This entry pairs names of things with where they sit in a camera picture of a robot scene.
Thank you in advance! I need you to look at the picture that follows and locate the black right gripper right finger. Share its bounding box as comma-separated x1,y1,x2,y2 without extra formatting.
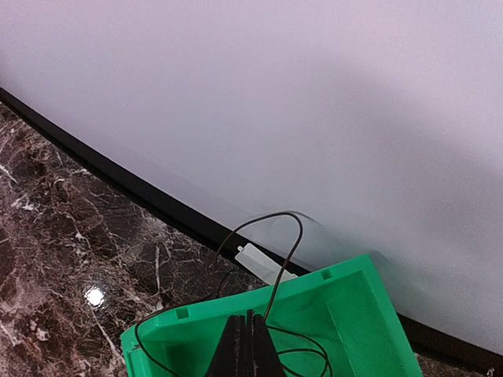
247,310,285,377

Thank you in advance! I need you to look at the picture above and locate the green plastic bin left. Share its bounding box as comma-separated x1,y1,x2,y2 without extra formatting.
121,255,421,376

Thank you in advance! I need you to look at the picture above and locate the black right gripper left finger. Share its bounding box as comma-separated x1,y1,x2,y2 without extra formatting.
205,315,247,377

